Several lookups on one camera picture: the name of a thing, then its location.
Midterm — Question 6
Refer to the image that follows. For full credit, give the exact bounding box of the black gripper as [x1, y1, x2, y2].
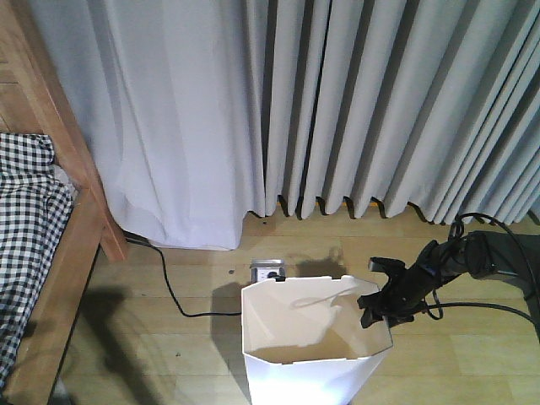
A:
[357, 264, 437, 329]

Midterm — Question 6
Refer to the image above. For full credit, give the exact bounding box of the white plastic trash bin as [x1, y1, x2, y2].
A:
[241, 275, 393, 405]

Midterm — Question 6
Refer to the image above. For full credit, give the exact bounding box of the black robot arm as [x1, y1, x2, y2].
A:
[358, 231, 539, 329]

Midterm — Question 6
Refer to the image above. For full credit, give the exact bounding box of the floor power outlet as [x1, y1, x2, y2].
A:
[250, 259, 286, 283]

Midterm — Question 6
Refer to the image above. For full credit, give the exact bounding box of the light grey curtain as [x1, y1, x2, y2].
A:
[30, 1, 539, 249]

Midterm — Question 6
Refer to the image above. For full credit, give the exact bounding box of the black white checkered bedding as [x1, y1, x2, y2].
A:
[1, 132, 73, 386]

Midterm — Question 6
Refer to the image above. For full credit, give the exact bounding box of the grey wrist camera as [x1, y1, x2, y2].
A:
[368, 256, 405, 276]

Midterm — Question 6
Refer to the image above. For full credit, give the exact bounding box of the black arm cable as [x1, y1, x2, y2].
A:
[421, 212, 540, 326]

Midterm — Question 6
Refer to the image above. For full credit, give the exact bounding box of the black power cord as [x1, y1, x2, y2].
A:
[124, 235, 242, 317]

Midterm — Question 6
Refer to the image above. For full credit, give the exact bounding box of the wooden bed frame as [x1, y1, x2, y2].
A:
[0, 0, 129, 405]

